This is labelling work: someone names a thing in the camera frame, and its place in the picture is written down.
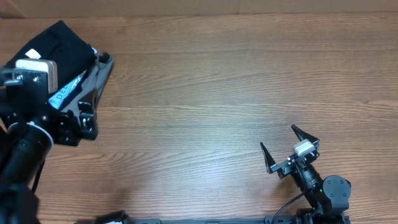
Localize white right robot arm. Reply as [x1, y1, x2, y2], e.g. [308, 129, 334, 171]
[260, 124, 351, 224]

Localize folded light blue shirt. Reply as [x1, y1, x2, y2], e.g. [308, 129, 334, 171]
[49, 55, 88, 110]

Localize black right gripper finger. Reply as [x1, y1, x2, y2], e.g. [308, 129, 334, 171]
[260, 142, 277, 170]
[291, 124, 319, 145]

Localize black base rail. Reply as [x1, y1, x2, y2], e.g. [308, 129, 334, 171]
[74, 210, 351, 224]

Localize black t-shirt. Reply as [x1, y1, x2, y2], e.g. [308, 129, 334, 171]
[5, 21, 96, 88]

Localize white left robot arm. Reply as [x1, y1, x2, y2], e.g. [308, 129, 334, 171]
[1, 52, 114, 223]

